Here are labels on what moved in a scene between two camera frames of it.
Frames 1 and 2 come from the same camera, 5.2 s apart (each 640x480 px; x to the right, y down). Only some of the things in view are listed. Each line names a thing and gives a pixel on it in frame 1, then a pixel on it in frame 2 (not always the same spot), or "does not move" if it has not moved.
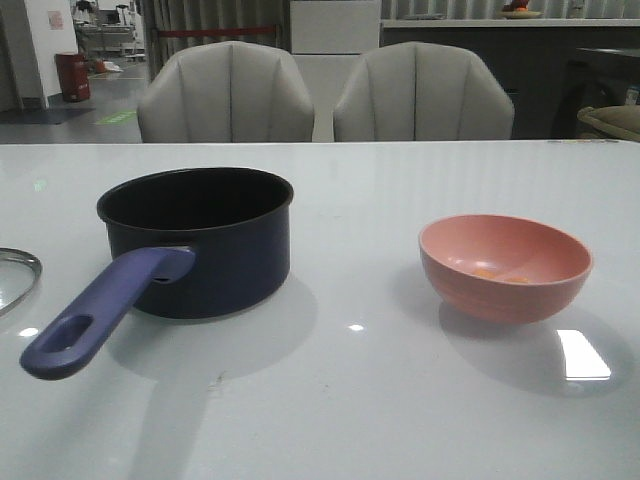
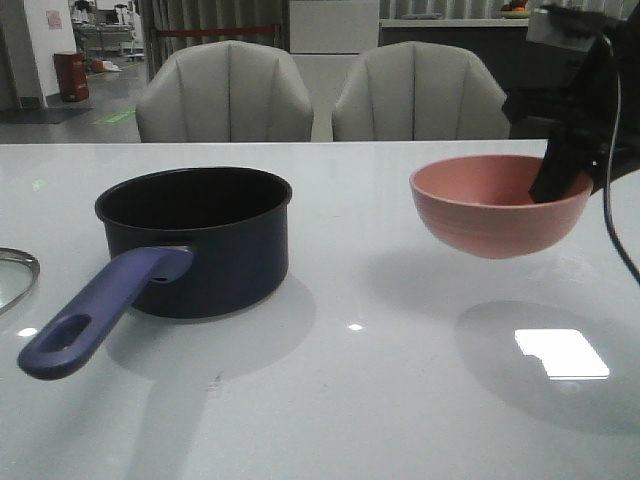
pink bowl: [503, 269] → [482, 206]
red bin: [73, 71] does not move
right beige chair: [419, 91] does not move
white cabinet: [328, 40] does not move
